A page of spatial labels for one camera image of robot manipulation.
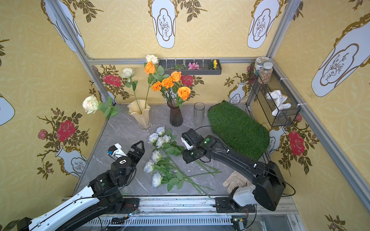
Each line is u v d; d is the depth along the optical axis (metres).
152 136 0.95
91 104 0.61
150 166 0.82
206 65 0.92
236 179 0.81
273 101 0.70
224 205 0.73
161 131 0.98
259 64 0.85
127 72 0.88
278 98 0.70
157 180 0.78
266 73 0.80
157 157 0.88
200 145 0.56
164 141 0.92
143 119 0.94
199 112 0.95
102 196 0.52
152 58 0.83
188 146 0.70
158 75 0.86
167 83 0.82
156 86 0.84
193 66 0.88
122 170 0.55
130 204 0.73
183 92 0.76
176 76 0.84
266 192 0.39
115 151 0.65
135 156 0.65
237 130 1.03
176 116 1.01
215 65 0.88
